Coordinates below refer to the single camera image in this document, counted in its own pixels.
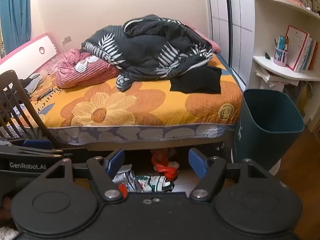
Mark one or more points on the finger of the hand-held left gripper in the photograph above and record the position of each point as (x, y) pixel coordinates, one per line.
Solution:
(45, 152)
(37, 144)

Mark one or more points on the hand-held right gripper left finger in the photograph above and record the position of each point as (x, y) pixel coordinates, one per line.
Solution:
(115, 162)

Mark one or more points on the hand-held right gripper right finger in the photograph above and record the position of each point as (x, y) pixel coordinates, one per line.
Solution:
(197, 162)

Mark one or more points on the white tissue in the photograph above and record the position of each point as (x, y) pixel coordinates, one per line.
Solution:
(174, 165)

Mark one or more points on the dark teal trash bin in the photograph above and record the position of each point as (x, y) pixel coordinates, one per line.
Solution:
(262, 115)

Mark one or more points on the person's left hand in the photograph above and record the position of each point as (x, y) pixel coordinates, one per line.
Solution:
(5, 202)

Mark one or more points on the silver snack wrapper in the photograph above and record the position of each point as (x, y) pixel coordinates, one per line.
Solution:
(122, 176)

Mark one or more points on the small red wrapper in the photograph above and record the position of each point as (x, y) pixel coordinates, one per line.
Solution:
(123, 189)

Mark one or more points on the grey floral mattress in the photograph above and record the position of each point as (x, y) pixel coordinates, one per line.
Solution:
(125, 133)

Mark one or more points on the red plastic bag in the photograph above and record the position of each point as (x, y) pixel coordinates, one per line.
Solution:
(163, 168)

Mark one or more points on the green white wrapper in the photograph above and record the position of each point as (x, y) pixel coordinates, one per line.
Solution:
(155, 183)

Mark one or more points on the grey cloth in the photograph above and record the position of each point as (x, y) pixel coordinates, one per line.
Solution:
(31, 82)

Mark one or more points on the orange floral bedsheet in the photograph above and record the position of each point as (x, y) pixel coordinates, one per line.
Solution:
(150, 105)

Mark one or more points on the dark wooden chair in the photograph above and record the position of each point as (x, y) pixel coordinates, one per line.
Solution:
(11, 77)

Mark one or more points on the pink ribbed blanket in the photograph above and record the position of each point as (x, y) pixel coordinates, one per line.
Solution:
(75, 72)

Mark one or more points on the black cloth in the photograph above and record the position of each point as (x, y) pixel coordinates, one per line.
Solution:
(197, 81)

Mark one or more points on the pink white headboard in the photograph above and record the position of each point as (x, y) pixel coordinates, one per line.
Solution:
(27, 50)

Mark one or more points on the stack of papers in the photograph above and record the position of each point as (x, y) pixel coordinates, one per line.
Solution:
(272, 76)

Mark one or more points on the black leaf-print quilt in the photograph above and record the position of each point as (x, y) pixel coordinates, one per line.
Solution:
(150, 45)

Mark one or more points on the small dark green figurine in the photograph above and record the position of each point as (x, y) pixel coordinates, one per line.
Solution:
(267, 56)

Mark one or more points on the teal curtain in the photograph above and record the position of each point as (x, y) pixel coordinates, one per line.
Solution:
(15, 12)

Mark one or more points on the white wardrobe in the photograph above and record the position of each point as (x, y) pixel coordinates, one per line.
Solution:
(220, 30)

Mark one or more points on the teal marker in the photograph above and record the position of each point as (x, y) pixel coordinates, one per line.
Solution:
(282, 43)

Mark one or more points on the white shelf unit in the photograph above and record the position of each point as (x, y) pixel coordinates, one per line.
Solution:
(270, 30)

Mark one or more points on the red-bordered book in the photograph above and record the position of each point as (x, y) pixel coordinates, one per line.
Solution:
(296, 45)

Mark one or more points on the row of books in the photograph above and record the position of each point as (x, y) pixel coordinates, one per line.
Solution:
(311, 55)

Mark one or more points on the wall socket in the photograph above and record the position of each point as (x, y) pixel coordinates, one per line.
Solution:
(66, 40)

